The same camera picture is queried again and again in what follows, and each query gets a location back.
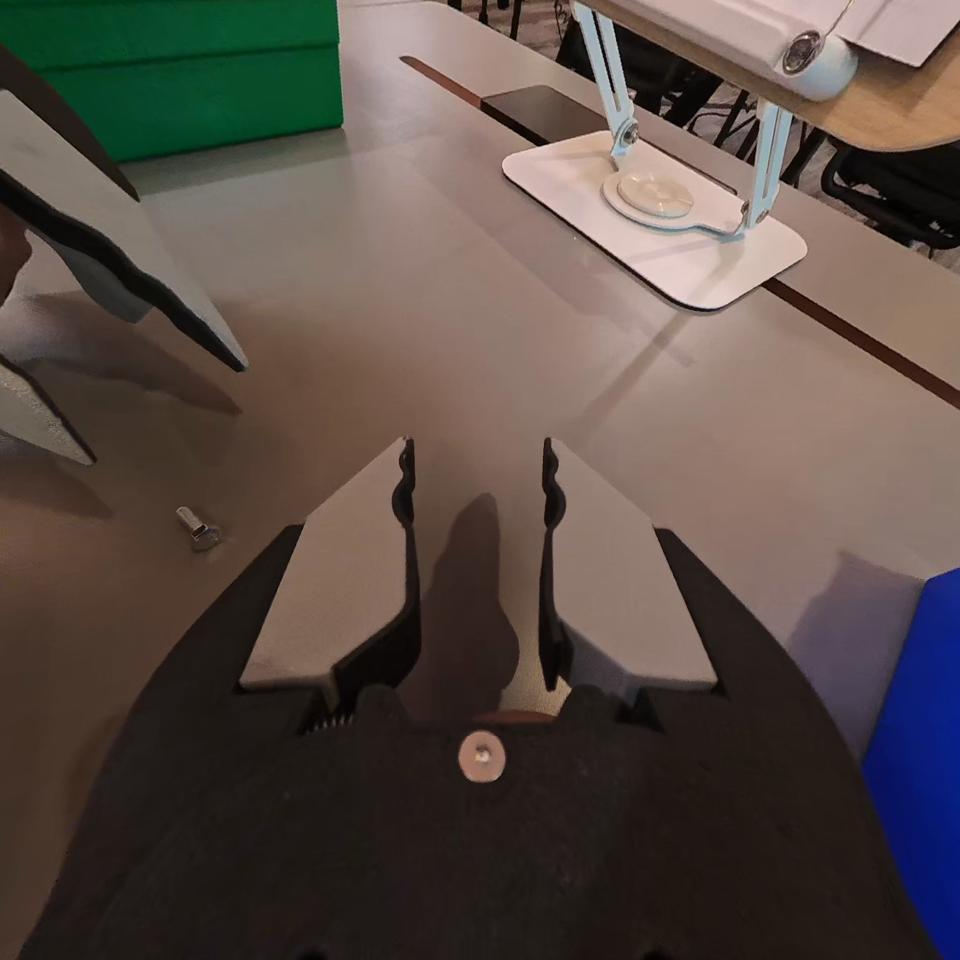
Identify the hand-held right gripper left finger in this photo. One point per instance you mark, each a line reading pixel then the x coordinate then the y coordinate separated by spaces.
pixel 337 585

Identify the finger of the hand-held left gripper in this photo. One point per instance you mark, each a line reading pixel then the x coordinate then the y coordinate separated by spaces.
pixel 30 420
pixel 82 195

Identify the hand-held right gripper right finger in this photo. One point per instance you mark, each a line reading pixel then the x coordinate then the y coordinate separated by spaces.
pixel 622 592

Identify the silver metal bolt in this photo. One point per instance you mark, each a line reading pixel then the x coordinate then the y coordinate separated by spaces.
pixel 199 531

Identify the green plastic bin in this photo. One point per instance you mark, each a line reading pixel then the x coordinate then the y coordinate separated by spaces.
pixel 187 75

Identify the blue plastic bin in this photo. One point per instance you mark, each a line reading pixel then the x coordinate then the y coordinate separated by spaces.
pixel 919 750

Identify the white document stand wooden board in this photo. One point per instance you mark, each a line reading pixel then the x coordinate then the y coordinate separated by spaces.
pixel 675 247

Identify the black office chair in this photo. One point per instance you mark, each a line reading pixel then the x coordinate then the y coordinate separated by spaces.
pixel 660 82
pixel 900 195

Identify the printed instruction sheet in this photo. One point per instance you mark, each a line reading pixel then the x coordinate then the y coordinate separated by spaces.
pixel 900 26

